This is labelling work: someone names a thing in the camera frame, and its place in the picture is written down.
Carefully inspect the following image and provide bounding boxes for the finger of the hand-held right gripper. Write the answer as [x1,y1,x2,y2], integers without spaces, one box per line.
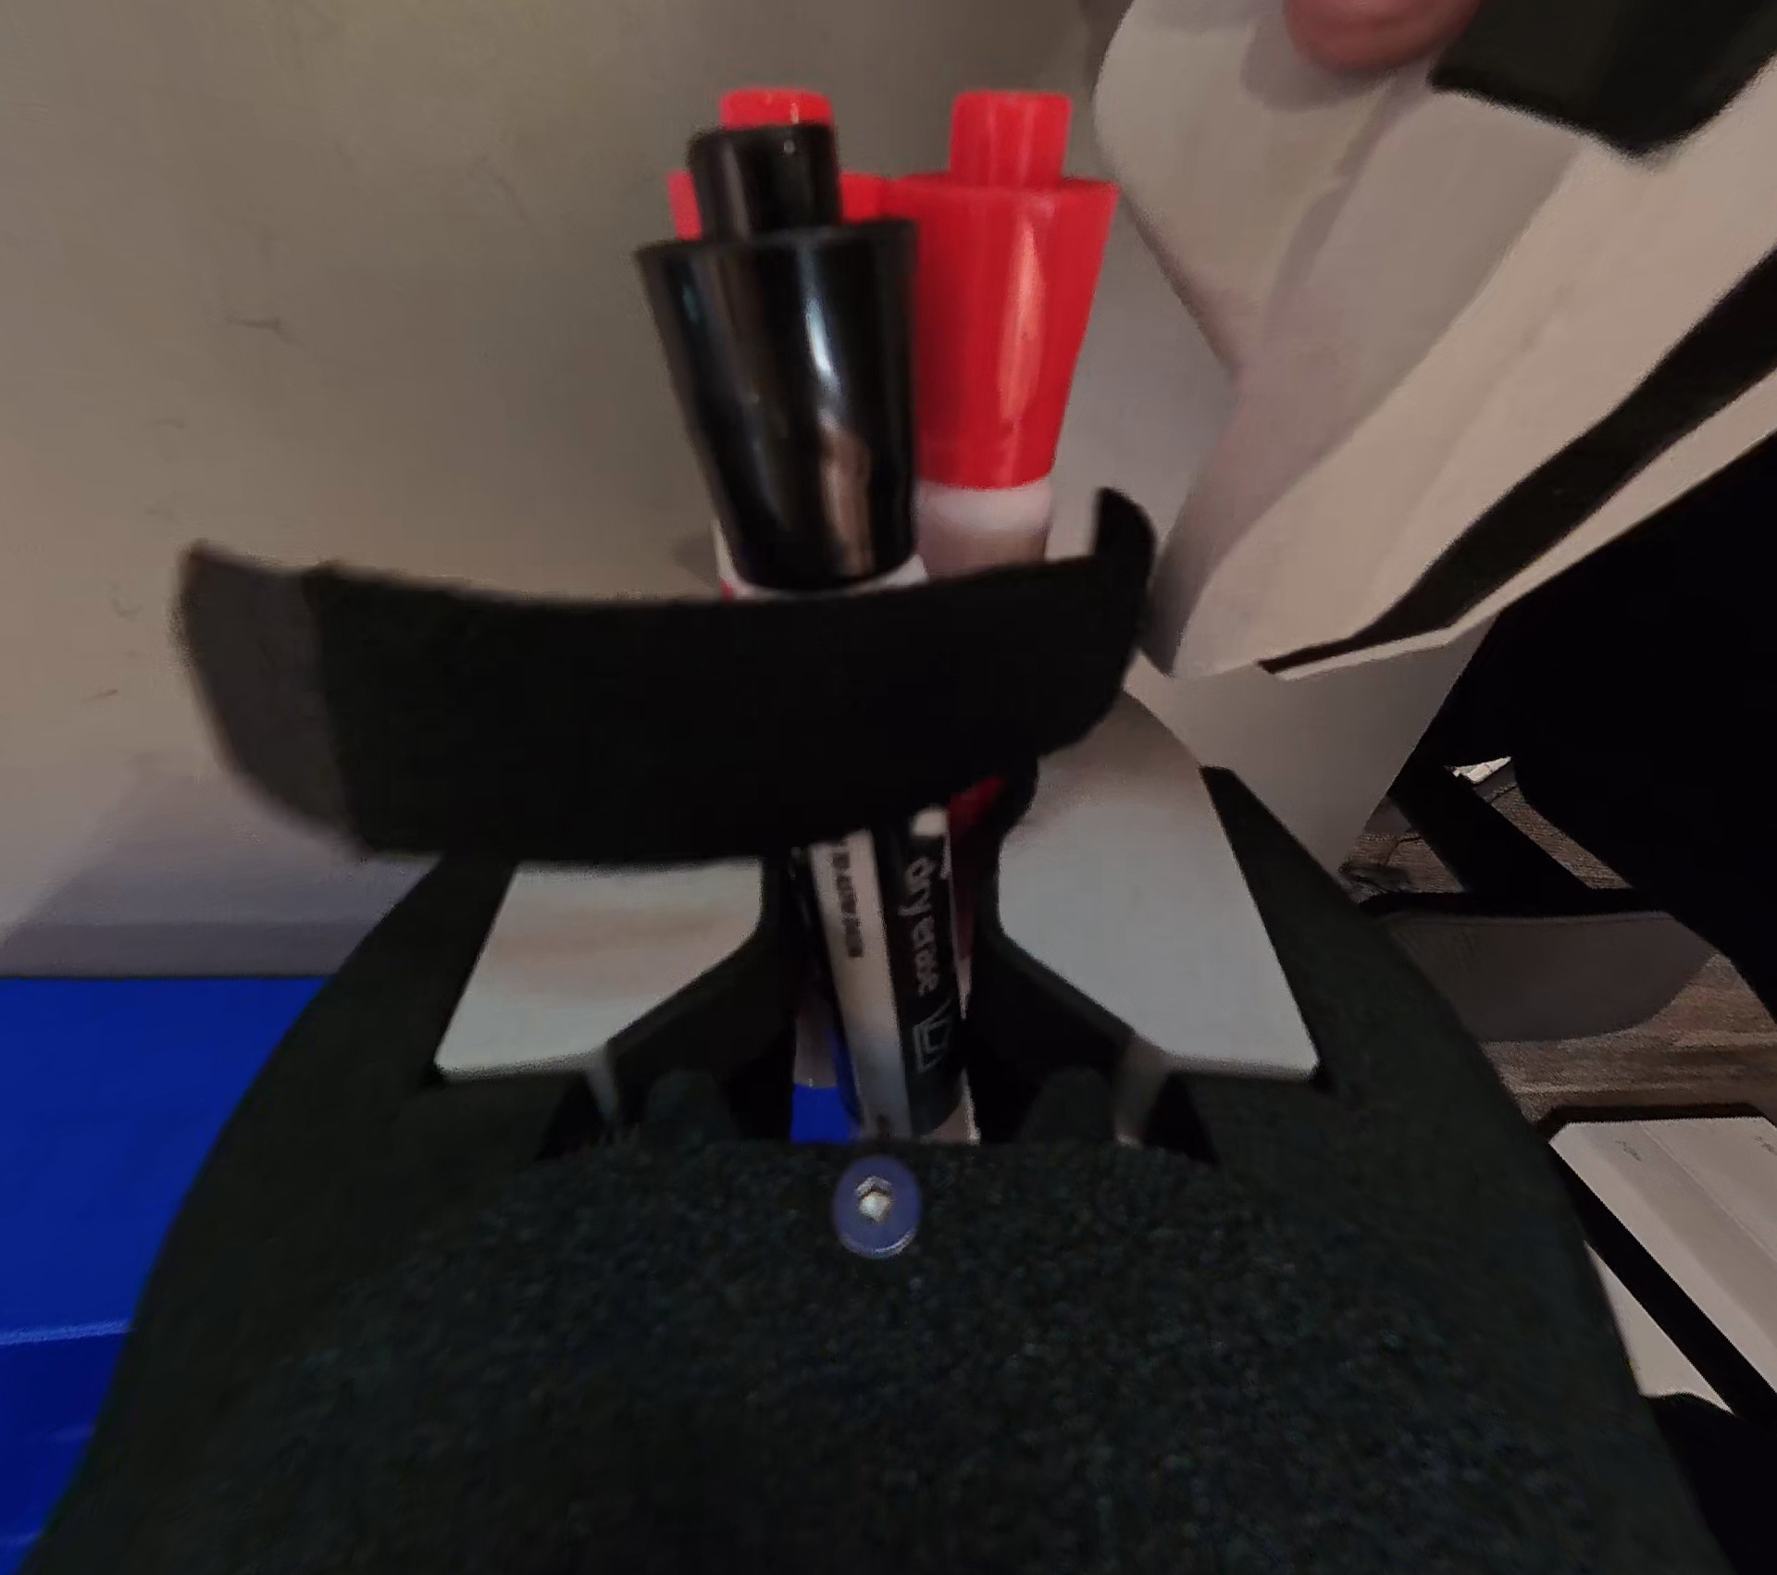
[1097,0,1777,677]
[1180,263,1777,881]

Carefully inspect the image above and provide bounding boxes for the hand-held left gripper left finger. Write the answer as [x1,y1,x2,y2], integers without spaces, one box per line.
[434,864,808,1132]

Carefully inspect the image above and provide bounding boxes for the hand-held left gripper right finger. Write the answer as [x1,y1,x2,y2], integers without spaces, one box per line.
[993,692,1319,1075]

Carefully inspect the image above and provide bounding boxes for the blue dry erase marker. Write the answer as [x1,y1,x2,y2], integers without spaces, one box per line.
[791,1020,858,1147]

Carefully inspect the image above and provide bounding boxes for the black hook-and-loop strap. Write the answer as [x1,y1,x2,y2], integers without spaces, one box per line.
[173,487,1158,866]

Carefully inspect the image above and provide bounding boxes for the red dry erase marker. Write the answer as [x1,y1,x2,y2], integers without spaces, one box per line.
[882,89,1123,855]
[667,85,891,601]

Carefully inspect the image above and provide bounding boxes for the black dry erase marker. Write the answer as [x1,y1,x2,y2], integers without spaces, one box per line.
[634,124,978,1147]

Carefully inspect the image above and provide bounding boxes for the blue box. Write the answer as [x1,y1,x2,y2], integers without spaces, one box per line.
[0,970,336,1575]

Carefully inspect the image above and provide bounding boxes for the white box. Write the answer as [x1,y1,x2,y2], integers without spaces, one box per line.
[1548,1114,1777,1410]

